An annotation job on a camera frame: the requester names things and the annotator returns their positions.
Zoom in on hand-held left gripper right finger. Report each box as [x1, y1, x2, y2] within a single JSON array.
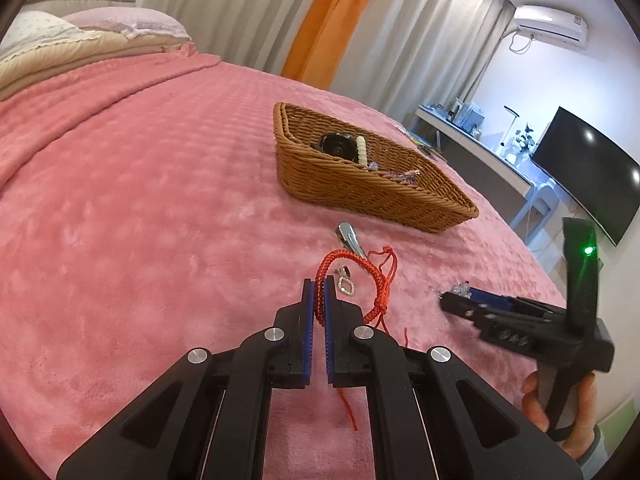
[[322, 274, 586, 480]]

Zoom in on white desk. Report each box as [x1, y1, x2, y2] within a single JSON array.
[[414, 104, 557, 232]]

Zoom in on white floral pillow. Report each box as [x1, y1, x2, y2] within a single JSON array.
[[0, 9, 99, 59]]

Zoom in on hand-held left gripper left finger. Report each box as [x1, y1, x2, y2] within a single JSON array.
[[56, 277, 321, 480]]

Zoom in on booklets on bed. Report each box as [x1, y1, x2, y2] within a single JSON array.
[[394, 124, 447, 162]]

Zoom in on white desk lamp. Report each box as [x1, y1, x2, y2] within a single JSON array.
[[502, 104, 522, 149]]

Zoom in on light blue chair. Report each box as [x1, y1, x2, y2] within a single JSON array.
[[519, 179, 562, 257]]

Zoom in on brown wicker basket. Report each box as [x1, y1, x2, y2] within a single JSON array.
[[272, 102, 480, 235]]

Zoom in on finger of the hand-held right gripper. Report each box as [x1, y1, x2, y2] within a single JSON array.
[[469, 288, 554, 312], [439, 295, 502, 321]]

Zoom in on pale pink pillow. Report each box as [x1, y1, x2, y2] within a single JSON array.
[[62, 7, 192, 44]]

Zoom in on beige quilt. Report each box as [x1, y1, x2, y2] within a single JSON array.
[[0, 29, 197, 102]]

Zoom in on clear crystal bead bracelet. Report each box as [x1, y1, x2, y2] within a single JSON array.
[[429, 281, 474, 302]]

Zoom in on orange curtain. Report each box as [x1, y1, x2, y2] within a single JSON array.
[[280, 0, 397, 89]]

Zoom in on small potted plant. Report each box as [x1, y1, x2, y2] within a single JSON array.
[[514, 122, 539, 162]]

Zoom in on person's right hand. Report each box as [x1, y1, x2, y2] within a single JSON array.
[[521, 373, 601, 462]]

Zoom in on black wrist watch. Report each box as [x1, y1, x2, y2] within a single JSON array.
[[315, 131, 357, 162]]

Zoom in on beige curtain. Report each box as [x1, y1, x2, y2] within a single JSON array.
[[142, 0, 332, 79], [329, 0, 517, 122]]

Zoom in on red cord bracelet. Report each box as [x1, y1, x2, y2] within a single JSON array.
[[314, 245, 409, 432]]

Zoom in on silver metal hair clip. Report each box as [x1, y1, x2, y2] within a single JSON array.
[[333, 221, 362, 257]]

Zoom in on black television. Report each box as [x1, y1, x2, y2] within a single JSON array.
[[530, 106, 640, 247]]

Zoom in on books on desk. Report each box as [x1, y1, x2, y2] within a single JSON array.
[[449, 97, 487, 137]]

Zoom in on white air conditioner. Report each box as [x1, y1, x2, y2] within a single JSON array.
[[509, 4, 590, 51]]

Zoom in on small silver pendant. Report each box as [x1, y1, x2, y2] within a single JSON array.
[[335, 267, 357, 297]]

